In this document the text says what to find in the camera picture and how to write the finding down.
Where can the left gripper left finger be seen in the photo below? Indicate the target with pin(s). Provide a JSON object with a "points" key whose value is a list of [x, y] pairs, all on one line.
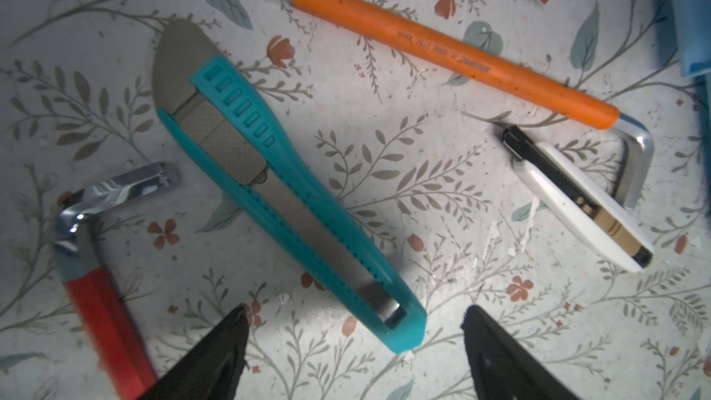
{"points": [[213, 368]]}

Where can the teal utility knife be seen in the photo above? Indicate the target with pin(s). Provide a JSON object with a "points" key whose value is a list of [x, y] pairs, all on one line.
{"points": [[223, 124]]}

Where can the orange pencil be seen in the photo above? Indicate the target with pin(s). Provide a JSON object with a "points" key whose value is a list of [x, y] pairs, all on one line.
{"points": [[473, 63]]}

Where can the black marker pen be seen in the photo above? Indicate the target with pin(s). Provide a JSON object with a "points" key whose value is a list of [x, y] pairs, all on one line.
{"points": [[579, 203]]}

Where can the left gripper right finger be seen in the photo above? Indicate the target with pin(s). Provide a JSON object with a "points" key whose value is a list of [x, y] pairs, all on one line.
{"points": [[501, 368]]}

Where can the red handled screwdriver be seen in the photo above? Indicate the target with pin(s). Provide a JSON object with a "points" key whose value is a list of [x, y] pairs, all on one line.
{"points": [[88, 282]]}

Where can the blue plastic tool box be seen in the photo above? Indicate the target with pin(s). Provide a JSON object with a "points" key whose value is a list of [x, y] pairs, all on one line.
{"points": [[692, 28]]}

